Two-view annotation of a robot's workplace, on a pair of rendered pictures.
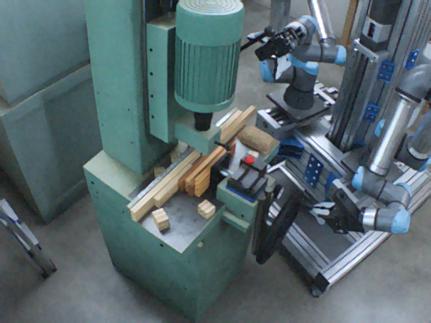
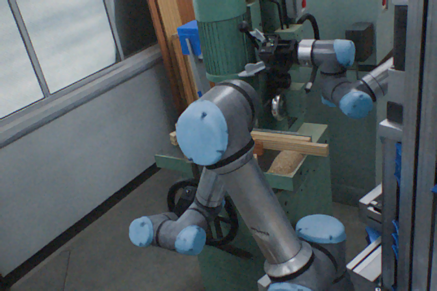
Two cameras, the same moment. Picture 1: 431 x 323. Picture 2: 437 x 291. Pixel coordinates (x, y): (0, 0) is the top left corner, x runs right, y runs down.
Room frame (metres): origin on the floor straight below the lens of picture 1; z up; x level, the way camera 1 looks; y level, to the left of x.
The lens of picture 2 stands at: (0.93, -1.55, 1.78)
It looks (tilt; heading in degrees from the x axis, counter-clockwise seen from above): 28 degrees down; 94
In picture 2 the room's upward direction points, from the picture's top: 11 degrees counter-clockwise
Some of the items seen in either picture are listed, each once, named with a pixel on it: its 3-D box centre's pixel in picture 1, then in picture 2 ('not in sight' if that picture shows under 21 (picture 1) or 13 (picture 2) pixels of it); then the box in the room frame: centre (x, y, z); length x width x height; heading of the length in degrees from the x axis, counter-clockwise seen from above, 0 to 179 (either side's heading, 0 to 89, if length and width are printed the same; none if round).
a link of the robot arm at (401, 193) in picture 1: (396, 198); (185, 233); (0.75, -0.60, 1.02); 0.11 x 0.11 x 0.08; 59
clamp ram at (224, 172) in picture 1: (227, 173); not in sight; (0.85, -0.04, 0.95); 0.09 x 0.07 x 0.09; 149
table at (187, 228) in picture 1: (222, 187); (225, 164); (0.85, -0.03, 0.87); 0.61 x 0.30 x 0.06; 149
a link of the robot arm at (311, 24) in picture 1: (303, 28); (333, 54); (1.23, -0.26, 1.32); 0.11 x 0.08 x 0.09; 149
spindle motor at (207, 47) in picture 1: (207, 51); (224, 33); (0.93, 0.05, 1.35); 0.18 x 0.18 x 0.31
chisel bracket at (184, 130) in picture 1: (197, 134); not in sight; (0.94, 0.07, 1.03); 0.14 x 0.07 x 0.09; 59
